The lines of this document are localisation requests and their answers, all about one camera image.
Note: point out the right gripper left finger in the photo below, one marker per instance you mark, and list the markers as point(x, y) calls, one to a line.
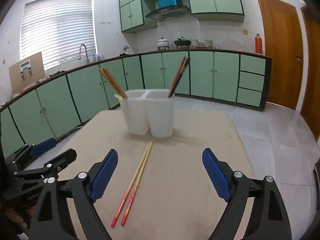
point(52, 219)

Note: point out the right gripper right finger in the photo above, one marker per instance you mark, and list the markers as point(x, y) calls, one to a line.
point(268, 219)

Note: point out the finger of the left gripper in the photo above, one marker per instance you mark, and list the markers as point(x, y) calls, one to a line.
point(32, 151)
point(62, 158)

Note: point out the red-handled patterned chopstick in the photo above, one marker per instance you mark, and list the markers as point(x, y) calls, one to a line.
point(124, 199)
point(177, 77)

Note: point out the green lower kitchen cabinets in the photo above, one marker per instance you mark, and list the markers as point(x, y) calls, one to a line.
point(56, 106)

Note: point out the green kitchen cabinets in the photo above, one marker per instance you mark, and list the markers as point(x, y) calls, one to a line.
point(56, 106)
point(133, 12)

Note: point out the green upper kitchen cabinets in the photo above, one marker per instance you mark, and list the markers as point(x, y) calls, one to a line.
point(133, 12)

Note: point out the person's left hand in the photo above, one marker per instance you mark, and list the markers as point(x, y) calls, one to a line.
point(16, 216)

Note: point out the cardboard box on counter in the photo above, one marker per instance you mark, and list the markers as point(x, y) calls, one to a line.
point(26, 73)

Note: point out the beige table cloth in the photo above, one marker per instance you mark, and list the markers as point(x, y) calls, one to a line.
point(175, 198)

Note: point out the white twin utensil holder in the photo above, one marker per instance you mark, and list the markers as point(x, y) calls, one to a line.
point(148, 110)

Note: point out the brown wooden door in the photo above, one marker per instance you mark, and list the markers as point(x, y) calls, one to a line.
point(284, 45)
point(310, 107)

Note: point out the white window blind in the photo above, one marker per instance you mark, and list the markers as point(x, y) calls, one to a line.
point(62, 30)

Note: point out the white cooking pot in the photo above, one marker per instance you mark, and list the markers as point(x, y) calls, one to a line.
point(163, 44)

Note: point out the black chopstick in holder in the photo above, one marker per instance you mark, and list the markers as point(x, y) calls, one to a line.
point(185, 66)

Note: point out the orange thermos bottle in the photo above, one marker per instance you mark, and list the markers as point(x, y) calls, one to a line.
point(258, 44)

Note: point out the black wok on stove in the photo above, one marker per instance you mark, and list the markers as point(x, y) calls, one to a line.
point(182, 43)

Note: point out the black range hood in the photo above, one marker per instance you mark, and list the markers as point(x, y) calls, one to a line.
point(169, 12)

